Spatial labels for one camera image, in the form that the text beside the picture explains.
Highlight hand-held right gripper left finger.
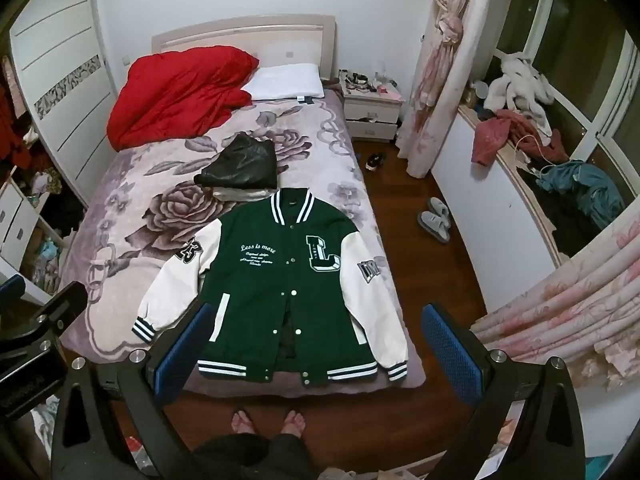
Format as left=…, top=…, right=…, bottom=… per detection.
left=51, top=302, right=216, bottom=480

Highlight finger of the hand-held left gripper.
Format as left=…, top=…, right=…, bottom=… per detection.
left=0, top=274, right=27, bottom=310
left=27, top=280, right=89, bottom=356

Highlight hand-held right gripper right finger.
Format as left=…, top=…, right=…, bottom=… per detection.
left=421, top=304, right=586, bottom=480

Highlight green white varsity jacket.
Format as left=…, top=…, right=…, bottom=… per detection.
left=132, top=187, right=410, bottom=387

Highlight red hanging clothes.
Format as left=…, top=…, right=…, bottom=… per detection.
left=0, top=80, right=36, bottom=171

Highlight white drawer cabinet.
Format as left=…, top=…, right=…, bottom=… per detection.
left=0, top=180, right=68, bottom=306

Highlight person's left foot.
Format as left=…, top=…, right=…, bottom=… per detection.
left=231, top=409, right=258, bottom=436

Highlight person's foot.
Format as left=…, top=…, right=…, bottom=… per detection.
left=281, top=409, right=306, bottom=437
left=231, top=409, right=258, bottom=436

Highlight pink floral curtain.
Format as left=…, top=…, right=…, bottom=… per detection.
left=397, top=0, right=496, bottom=178
left=470, top=210, right=640, bottom=391

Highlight grey slipper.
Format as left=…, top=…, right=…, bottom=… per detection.
left=417, top=210, right=451, bottom=245
left=427, top=197, right=453, bottom=231

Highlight person's black pants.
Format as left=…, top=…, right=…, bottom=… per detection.
left=192, top=432, right=303, bottom=480

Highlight person's right foot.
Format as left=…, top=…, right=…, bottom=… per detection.
left=281, top=409, right=306, bottom=437

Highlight white window bench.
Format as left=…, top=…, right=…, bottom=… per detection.
left=431, top=105, right=566, bottom=311

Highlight floral bed blanket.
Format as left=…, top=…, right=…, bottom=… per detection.
left=60, top=92, right=426, bottom=391

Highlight grey folded garment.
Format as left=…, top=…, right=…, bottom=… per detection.
left=210, top=185, right=277, bottom=202

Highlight black crumpled garment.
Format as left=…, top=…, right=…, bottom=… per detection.
left=520, top=170, right=601, bottom=256

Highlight black folded garment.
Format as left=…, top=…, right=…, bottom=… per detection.
left=194, top=132, right=278, bottom=191

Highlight teal garment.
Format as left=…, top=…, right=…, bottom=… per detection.
left=537, top=160, right=626, bottom=231

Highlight pink red garment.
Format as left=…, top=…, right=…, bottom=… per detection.
left=472, top=109, right=553, bottom=167

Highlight white wardrobe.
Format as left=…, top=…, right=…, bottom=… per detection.
left=10, top=0, right=126, bottom=206

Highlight red quilt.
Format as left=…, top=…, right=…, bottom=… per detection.
left=107, top=46, right=261, bottom=152

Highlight white nightstand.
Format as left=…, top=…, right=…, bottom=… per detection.
left=340, top=72, right=405, bottom=141

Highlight white plush garment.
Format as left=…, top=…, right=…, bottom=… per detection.
left=484, top=52, right=558, bottom=133

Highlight white pillow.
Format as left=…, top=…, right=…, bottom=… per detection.
left=245, top=63, right=325, bottom=102

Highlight white bed headboard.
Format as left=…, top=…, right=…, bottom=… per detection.
left=151, top=14, right=341, bottom=81

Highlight white cable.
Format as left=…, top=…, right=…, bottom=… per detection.
left=515, top=135, right=556, bottom=177

